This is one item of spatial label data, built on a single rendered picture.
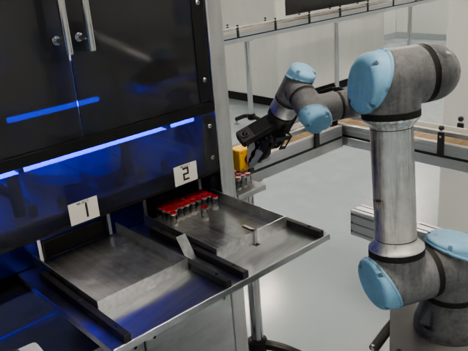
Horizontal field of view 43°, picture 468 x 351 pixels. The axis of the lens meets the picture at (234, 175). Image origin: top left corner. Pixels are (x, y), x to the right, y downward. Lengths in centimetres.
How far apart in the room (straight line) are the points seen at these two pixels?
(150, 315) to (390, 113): 68
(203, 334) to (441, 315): 91
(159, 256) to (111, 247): 16
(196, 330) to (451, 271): 97
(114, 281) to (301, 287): 171
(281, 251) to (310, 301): 143
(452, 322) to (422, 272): 16
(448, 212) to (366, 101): 197
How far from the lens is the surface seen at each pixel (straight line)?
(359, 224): 265
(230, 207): 187
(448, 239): 137
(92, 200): 164
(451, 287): 137
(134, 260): 163
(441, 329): 142
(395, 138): 120
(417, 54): 121
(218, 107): 183
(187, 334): 201
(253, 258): 157
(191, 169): 180
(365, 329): 284
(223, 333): 213
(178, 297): 144
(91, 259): 168
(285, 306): 299
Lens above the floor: 163
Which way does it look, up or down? 21 degrees down
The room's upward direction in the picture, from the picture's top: 5 degrees counter-clockwise
